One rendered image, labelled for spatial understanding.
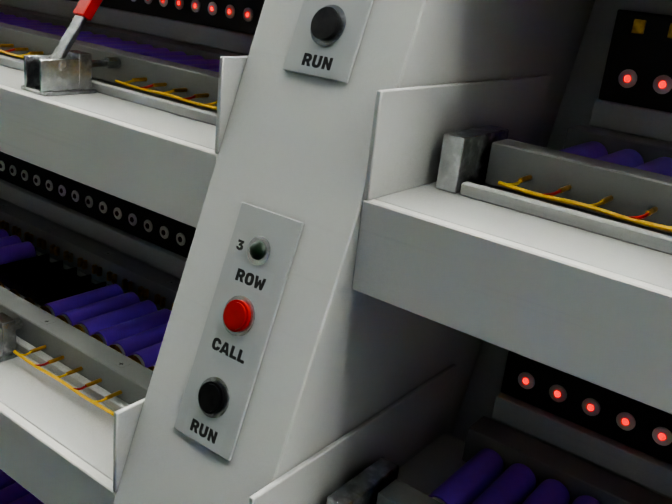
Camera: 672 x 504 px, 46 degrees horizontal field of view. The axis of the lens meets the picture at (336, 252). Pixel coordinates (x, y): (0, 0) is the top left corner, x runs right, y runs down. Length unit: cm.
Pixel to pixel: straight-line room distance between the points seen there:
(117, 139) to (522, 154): 23
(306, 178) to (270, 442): 13
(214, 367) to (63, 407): 16
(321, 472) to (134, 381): 15
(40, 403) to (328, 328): 23
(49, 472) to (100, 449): 3
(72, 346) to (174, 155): 17
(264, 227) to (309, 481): 13
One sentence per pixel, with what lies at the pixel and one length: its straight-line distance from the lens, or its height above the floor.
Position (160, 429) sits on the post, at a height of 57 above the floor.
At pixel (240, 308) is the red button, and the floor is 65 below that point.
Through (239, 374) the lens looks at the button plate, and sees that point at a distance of 39.
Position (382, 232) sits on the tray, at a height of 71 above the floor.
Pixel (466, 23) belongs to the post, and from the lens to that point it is 41.
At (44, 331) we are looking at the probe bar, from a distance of 58.
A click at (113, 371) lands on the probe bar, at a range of 52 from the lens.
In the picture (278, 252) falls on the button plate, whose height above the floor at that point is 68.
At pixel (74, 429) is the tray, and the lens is 51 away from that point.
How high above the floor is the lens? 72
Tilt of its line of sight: 4 degrees down
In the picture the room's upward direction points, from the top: 17 degrees clockwise
